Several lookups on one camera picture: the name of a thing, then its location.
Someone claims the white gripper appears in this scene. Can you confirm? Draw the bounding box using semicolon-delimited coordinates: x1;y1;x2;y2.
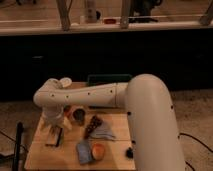
41;114;72;147

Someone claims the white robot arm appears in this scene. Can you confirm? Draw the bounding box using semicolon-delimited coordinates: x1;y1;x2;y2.
33;74;186;171

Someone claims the eraser on table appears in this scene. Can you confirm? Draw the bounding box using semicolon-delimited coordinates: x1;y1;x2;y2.
45;132;59;146

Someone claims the clear plastic cup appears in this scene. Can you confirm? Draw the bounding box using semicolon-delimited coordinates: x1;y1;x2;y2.
72;108;86;126

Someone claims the brown spotted object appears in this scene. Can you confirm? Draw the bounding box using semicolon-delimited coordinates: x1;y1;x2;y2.
84;115;102;139

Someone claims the grey cloth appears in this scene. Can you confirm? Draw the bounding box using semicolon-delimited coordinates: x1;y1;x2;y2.
90;122;116;141

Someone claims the black pole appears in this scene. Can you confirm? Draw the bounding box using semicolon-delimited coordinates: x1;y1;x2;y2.
12;122;24;171

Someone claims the orange round object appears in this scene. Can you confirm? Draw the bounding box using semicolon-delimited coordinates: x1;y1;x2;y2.
92;143;105;160

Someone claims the small black object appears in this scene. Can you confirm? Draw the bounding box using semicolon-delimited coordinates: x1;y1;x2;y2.
126;147;133;159

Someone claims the red object on shelf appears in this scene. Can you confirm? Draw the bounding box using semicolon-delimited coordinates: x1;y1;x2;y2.
104;18;116;24

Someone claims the black cable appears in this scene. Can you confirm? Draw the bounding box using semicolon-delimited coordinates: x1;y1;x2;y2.
179;132;213;155

